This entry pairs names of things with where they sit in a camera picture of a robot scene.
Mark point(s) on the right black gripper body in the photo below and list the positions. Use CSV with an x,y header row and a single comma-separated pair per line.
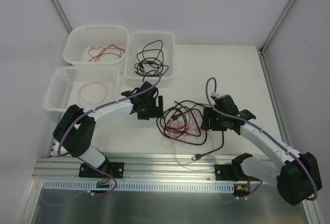
x,y
209,120

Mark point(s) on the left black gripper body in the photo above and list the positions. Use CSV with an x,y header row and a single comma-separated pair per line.
x,y
153,108

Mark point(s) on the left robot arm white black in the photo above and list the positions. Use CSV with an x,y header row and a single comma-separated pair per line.
x,y
77,126

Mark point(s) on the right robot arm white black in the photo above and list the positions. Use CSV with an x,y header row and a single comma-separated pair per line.
x,y
295,175

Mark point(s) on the white perforated rectangular basket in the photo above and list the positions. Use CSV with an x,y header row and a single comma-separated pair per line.
x,y
150,51

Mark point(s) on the white slotted basket front left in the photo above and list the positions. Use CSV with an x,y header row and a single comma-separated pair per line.
x,y
85,86

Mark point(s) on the white solid plastic tub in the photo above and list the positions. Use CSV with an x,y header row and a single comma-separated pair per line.
x,y
97,45

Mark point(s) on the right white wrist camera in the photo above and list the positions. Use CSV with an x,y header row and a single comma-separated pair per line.
x,y
215,95

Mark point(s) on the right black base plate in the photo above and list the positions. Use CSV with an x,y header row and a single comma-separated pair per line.
x,y
224,172

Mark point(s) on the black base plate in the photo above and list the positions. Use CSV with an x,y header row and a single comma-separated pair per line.
x,y
224,172
115,169

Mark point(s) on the aluminium mounting rail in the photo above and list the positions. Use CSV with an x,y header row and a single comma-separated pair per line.
x,y
139,167

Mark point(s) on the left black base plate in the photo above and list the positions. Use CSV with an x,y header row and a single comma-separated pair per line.
x,y
115,169

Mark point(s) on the right aluminium frame post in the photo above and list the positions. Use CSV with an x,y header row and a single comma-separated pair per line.
x,y
278,23

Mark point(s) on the aluminium frame post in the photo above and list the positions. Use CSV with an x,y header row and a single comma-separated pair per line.
x,y
278,23
61,13

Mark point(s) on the white slotted cable duct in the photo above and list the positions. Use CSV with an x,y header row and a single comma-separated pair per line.
x,y
182,187

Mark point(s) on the left aluminium frame post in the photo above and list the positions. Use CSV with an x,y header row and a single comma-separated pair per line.
x,y
61,13

